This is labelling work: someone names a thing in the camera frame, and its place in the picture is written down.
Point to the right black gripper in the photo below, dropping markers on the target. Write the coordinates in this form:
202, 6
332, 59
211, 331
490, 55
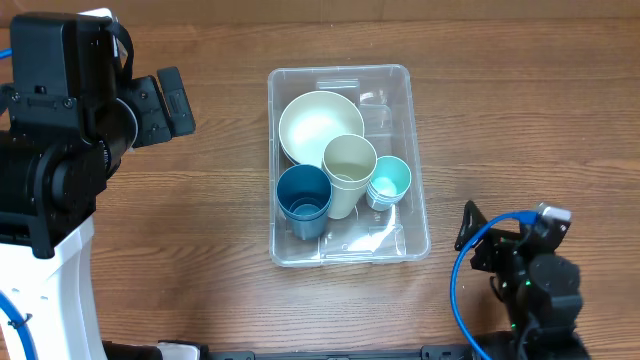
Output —
496, 242

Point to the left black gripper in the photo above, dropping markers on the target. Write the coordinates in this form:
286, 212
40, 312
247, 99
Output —
144, 91

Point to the small light blue cup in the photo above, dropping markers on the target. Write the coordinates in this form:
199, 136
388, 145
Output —
395, 199

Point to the small mint green cup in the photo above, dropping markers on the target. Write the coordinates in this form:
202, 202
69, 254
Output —
392, 177

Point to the tall beige cup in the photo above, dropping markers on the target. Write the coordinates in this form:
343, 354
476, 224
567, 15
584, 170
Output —
344, 201
349, 160

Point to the cream bowl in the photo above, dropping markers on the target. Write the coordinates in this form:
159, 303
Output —
312, 120

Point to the tall beige cup front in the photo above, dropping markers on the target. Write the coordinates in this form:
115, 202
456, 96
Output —
349, 160

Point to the tall blue cup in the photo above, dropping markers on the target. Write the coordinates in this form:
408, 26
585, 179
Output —
304, 192
308, 223

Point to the tall blue cup front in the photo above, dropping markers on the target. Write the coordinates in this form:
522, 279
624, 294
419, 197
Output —
308, 223

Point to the small pink cup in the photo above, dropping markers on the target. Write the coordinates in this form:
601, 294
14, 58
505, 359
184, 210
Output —
389, 194

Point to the small grey cup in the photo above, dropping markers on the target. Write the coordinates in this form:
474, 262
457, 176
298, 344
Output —
378, 204

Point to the dark blue bowl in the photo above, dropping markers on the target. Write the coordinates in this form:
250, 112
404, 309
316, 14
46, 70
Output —
287, 155

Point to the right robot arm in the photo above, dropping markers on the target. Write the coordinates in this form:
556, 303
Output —
539, 289

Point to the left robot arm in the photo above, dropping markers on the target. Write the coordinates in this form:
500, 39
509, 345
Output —
75, 108

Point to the clear plastic storage bin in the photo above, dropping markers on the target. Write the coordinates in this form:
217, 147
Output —
384, 96

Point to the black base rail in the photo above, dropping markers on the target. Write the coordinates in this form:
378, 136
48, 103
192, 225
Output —
320, 355

